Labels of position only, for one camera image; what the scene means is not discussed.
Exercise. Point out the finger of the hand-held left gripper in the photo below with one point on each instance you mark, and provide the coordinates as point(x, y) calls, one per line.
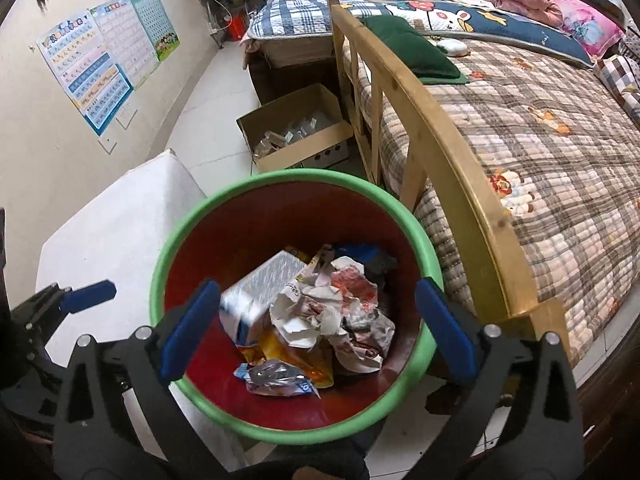
point(87, 295)

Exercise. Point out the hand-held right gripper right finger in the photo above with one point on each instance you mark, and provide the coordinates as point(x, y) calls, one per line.
point(445, 330)

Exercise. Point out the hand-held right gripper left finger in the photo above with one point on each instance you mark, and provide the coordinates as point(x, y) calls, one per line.
point(190, 330)

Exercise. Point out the blue white milk carton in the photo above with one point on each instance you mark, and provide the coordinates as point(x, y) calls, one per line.
point(260, 285)

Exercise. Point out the orange plastic bag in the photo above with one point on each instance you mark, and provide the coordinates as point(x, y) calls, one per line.
point(280, 352)

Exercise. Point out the silver foil wrapper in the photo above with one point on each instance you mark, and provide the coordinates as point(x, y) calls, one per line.
point(275, 375)

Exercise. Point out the dark blue foil bag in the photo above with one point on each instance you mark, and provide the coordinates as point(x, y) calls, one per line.
point(365, 252)

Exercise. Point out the printed paper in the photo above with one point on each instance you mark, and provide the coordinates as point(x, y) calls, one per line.
point(330, 310)

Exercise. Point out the red bin with green rim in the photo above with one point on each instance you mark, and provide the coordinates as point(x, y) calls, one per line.
point(280, 220)

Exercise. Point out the brown plaid quilt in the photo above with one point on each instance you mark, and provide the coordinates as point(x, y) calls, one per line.
point(550, 160)

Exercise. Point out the cardboard box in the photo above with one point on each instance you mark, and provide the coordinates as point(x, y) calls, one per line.
point(300, 152)

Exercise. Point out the clear plastic packaging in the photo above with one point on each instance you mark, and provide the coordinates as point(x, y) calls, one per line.
point(290, 135)

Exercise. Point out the dark bed base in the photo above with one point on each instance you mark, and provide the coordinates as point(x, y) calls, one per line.
point(295, 70)

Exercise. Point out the white oval object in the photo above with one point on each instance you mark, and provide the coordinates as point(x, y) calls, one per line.
point(452, 46)

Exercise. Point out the dark green cloth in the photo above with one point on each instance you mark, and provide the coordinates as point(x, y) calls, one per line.
point(410, 45)

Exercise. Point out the red bucket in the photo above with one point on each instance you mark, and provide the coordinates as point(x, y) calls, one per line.
point(237, 27)

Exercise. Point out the brown checked pillow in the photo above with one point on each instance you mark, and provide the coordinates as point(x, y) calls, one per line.
point(620, 75)

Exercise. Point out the navy cartoon blanket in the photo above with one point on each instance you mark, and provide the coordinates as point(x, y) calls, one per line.
point(500, 20)

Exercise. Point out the pink cartoon pillow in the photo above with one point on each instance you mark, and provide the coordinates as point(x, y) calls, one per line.
point(590, 25)

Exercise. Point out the blue plaid quilt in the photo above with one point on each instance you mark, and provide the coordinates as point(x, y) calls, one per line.
point(300, 5)

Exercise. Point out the white wall socket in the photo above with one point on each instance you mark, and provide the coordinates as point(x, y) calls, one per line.
point(127, 116)
point(107, 144)

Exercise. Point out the wooden bed frame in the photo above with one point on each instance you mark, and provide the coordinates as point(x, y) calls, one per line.
point(450, 160)

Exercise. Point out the blue bordered wall poster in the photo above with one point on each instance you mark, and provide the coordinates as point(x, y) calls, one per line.
point(75, 60)

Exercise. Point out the pale chart wall poster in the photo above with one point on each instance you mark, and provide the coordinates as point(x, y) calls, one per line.
point(125, 35)

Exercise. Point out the green bordered wall poster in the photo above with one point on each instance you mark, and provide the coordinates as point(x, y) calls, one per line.
point(155, 20)

